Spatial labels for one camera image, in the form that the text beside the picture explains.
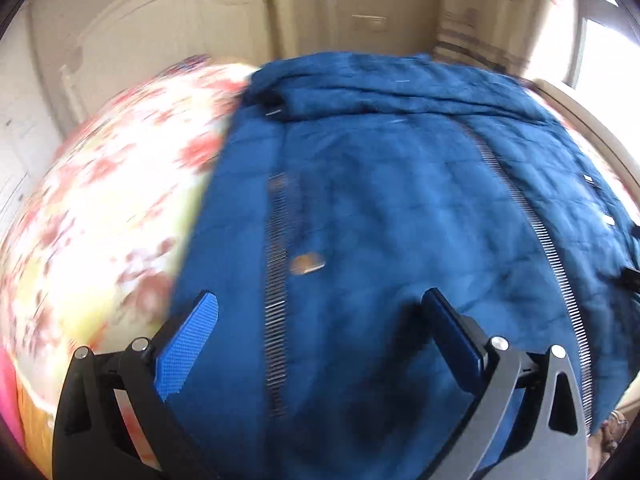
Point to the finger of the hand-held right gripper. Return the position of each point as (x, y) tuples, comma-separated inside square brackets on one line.
[(632, 277)]

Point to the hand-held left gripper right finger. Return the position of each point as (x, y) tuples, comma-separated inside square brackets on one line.
[(452, 340)]

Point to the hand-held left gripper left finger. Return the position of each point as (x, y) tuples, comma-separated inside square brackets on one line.
[(187, 345)]

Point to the blue puffer jacket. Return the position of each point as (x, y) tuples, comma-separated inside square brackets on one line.
[(390, 210)]

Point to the floral bed quilt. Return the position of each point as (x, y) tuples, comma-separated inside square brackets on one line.
[(110, 210)]

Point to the beige window sill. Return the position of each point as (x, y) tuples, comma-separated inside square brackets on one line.
[(590, 120)]

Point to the yellow bed sheet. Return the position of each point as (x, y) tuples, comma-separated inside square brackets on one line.
[(35, 425)]

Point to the pink cloth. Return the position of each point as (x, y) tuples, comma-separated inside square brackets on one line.
[(9, 400)]

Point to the dark framed window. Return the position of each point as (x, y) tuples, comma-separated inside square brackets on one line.
[(610, 35)]

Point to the sailboat print curtain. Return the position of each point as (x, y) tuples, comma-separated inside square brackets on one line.
[(490, 10)]

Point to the white wooden headboard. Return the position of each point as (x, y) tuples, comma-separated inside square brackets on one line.
[(150, 30)]

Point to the beige wall socket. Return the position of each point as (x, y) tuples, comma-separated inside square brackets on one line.
[(369, 22)]

